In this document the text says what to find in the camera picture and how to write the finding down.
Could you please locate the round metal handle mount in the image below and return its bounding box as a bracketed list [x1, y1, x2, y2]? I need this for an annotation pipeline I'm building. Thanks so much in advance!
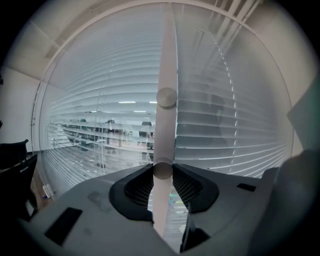
[152, 161, 174, 181]
[156, 87, 178, 110]

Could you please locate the white vertical bar handle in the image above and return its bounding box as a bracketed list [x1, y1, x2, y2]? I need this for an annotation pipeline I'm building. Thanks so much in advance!
[151, 2, 179, 238]

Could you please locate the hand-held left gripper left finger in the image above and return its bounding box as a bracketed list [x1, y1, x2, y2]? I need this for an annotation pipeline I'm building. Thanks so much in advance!
[17, 163, 181, 256]

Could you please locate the white bead chain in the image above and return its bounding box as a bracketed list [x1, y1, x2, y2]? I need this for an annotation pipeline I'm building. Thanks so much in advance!
[206, 27, 238, 175]

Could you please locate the white slatted roller blind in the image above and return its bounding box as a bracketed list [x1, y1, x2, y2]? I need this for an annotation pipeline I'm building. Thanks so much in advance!
[173, 3, 288, 180]
[46, 4, 163, 192]

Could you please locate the black office chair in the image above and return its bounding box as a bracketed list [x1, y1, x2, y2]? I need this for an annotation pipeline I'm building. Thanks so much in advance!
[0, 139, 39, 222]

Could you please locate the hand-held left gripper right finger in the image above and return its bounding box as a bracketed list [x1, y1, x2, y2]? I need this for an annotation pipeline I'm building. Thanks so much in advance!
[171, 163, 275, 256]

